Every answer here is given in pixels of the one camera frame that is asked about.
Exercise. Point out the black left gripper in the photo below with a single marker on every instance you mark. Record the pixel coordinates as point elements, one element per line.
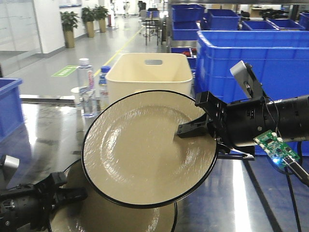
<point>32,204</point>

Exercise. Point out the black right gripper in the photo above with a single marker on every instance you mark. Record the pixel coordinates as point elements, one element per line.
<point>232,125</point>

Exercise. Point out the beige plate black rim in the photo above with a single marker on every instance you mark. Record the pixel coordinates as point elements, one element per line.
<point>132,154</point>

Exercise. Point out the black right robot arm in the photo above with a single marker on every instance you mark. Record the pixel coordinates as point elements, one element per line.
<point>288,117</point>

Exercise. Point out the green circuit board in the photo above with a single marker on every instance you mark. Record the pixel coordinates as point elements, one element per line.
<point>275,148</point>

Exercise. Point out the cream plastic bin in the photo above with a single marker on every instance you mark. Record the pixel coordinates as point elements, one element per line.
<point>136,72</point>

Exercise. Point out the large blue plastic crate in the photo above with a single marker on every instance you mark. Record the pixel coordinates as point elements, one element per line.
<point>279,60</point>

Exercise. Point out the blue crate at left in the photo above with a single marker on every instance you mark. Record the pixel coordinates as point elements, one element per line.
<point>11,116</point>

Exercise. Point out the water bottle blue cap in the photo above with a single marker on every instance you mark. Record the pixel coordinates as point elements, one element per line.
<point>103,89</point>

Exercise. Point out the white paper cup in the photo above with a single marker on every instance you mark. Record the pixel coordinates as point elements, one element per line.
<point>76,94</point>

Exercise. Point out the clear water bottle white cap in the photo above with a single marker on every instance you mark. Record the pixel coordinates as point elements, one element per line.
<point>86,88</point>

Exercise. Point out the potted plant gold pot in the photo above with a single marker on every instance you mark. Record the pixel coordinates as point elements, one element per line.
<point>69,21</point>

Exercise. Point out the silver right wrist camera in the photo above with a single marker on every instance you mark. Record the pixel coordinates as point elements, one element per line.
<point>246,79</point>

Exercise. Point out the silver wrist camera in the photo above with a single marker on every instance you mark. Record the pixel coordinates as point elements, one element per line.
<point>246,79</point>
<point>9,164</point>

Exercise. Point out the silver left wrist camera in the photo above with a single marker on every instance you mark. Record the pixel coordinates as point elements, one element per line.
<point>9,164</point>

